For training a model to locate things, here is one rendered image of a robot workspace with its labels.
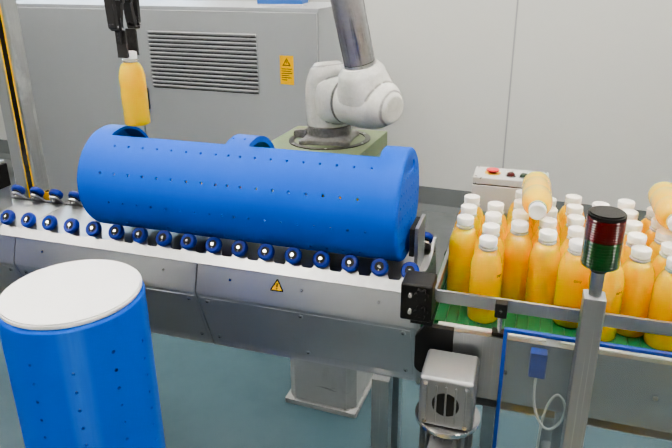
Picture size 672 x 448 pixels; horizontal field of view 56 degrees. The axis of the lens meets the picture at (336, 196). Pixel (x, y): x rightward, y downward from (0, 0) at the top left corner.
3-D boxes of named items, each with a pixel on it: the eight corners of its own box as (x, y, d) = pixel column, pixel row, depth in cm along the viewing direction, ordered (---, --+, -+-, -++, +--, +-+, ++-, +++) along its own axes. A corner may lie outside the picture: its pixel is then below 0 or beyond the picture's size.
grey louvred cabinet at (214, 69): (78, 201, 467) (45, -2, 416) (351, 241, 397) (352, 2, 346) (21, 229, 420) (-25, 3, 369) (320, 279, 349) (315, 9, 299)
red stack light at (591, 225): (582, 228, 112) (585, 208, 110) (621, 232, 110) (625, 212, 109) (584, 243, 106) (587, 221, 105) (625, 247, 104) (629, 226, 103)
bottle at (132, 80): (126, 128, 169) (117, 60, 162) (123, 122, 175) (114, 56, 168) (153, 125, 172) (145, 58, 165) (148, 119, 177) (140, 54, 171)
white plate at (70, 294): (169, 278, 132) (170, 283, 133) (86, 248, 146) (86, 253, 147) (52, 341, 110) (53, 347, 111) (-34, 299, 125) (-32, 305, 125)
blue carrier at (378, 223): (140, 209, 197) (136, 118, 191) (416, 242, 172) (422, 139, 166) (79, 234, 171) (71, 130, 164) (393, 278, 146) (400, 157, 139)
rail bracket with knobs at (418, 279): (407, 304, 148) (408, 265, 145) (437, 309, 146) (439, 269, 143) (398, 326, 139) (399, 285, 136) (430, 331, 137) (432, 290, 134)
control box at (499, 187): (474, 198, 186) (476, 165, 182) (544, 205, 180) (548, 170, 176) (470, 210, 177) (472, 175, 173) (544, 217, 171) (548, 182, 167)
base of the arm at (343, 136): (302, 131, 235) (301, 117, 233) (360, 133, 230) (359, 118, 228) (286, 144, 218) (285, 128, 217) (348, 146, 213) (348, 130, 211)
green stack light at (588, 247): (579, 254, 113) (582, 229, 112) (617, 258, 112) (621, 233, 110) (580, 269, 108) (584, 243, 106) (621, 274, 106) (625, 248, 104)
